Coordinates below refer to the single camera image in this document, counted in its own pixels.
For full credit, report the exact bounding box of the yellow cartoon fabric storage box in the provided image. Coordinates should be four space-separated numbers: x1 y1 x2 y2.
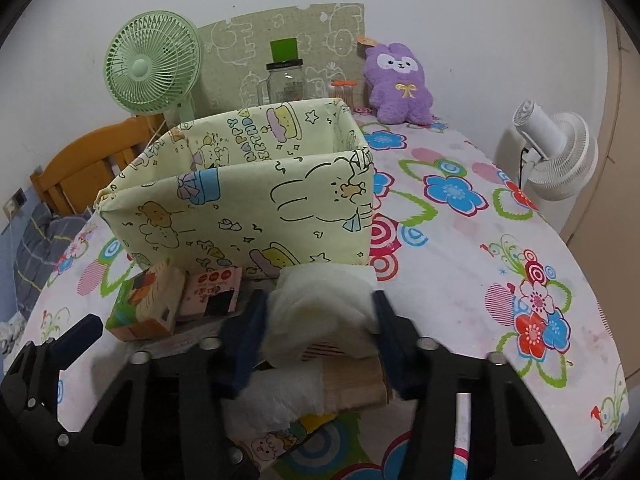
95 97 376 281

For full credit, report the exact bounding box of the glass jar with black lid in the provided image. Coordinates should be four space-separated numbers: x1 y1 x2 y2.
260 59 306 106

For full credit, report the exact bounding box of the green tissue pack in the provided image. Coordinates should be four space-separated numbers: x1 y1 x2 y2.
105 264 187 342

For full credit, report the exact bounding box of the green cartoon foam board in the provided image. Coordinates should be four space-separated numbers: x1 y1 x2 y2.
195 2 367 113

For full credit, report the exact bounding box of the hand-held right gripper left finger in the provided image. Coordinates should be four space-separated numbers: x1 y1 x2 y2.
80 291 273 480

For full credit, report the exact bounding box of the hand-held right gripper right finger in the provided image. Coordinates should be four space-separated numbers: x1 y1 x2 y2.
371 289 577 480

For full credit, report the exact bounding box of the floral tablecloth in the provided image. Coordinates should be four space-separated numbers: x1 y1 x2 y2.
25 107 628 480

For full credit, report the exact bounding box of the brown cardboard piece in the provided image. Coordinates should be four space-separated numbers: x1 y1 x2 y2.
320 355 396 413

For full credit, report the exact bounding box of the white desk fan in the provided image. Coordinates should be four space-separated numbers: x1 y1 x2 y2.
512 99 599 202

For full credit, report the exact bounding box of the orange lid clear container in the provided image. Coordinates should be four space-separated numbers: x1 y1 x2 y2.
330 80 360 109

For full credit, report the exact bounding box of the white crumpled clothing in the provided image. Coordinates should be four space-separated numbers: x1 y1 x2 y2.
0 317 23 356

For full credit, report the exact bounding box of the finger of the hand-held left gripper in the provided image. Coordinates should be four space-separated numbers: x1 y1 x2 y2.
0 314 104 448

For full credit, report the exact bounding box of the pink cartoon packet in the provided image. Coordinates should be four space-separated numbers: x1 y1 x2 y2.
177 267 243 321

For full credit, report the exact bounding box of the green card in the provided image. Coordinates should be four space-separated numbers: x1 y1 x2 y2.
270 37 298 63

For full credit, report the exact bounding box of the wall socket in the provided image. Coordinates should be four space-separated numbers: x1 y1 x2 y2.
2 187 26 218

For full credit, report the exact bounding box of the purple plush bunny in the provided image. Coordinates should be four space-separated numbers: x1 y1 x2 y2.
361 35 435 126

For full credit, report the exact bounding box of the white tissue pack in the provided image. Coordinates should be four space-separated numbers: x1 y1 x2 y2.
262 266 381 368

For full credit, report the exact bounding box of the green desk fan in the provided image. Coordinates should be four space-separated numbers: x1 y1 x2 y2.
103 11 203 128

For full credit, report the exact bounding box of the grey plaid blanket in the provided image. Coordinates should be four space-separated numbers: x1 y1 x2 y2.
12 205 93 311

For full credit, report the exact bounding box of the white paper towel pack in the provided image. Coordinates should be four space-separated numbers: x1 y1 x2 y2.
220 360 326 433

